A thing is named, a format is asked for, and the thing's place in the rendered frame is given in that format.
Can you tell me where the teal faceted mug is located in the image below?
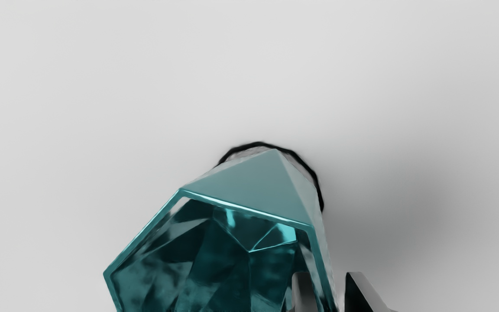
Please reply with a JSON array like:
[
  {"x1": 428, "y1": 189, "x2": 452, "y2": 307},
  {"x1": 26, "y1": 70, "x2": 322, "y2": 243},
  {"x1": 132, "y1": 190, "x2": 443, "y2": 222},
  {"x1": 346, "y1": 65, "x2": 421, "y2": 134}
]
[{"x1": 103, "y1": 148, "x2": 339, "y2": 312}]

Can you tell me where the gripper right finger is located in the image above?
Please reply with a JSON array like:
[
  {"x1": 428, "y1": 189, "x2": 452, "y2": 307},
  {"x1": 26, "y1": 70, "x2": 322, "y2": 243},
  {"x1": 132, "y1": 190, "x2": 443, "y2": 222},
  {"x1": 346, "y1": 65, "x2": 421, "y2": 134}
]
[{"x1": 345, "y1": 272, "x2": 398, "y2": 312}]

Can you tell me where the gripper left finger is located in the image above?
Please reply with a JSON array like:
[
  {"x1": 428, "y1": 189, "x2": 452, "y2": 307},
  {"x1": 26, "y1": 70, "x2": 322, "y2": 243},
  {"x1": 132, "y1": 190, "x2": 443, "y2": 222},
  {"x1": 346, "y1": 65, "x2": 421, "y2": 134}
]
[{"x1": 292, "y1": 272, "x2": 320, "y2": 312}]

